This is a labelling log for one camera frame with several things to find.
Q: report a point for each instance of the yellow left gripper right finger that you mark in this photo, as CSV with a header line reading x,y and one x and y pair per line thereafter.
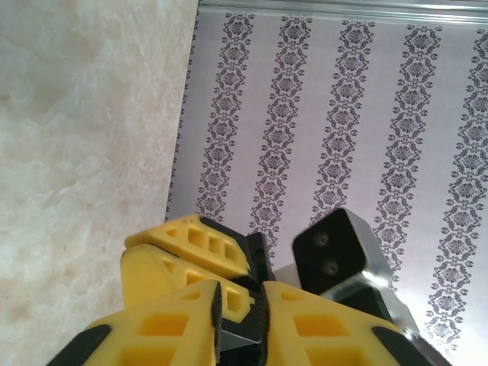
x,y
324,335

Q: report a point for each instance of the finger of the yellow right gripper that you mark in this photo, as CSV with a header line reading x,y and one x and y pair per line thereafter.
x,y
152,274
175,236

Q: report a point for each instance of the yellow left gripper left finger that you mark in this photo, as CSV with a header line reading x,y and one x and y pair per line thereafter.
x,y
160,331

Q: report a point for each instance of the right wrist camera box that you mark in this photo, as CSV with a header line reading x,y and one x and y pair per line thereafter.
x,y
328,248

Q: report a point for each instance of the aluminium frame post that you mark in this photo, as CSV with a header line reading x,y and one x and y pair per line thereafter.
x,y
343,11

